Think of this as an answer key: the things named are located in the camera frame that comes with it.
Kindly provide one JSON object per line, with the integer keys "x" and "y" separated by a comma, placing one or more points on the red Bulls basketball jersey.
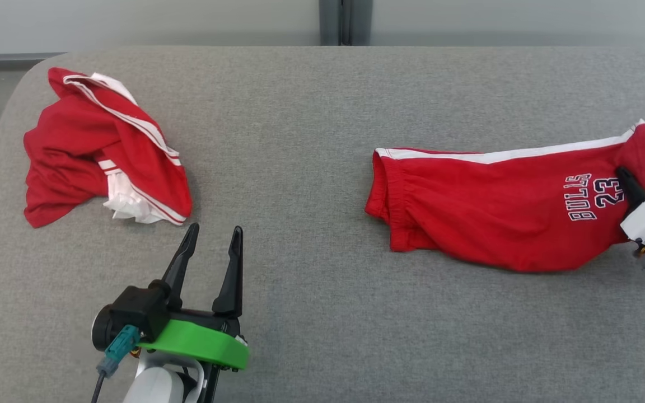
{"x": 76, "y": 145}

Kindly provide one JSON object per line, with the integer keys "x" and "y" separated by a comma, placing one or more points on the red Bulls basketball shorts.
{"x": 468, "y": 207}

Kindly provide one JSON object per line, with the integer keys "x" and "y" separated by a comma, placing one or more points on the teal left camera connector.
{"x": 121, "y": 347}

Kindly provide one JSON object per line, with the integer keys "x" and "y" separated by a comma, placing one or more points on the grey straight partition post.
{"x": 330, "y": 22}
{"x": 361, "y": 22}

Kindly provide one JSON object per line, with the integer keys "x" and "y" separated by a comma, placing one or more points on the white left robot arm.
{"x": 157, "y": 386}

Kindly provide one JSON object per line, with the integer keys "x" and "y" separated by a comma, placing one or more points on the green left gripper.
{"x": 199, "y": 341}

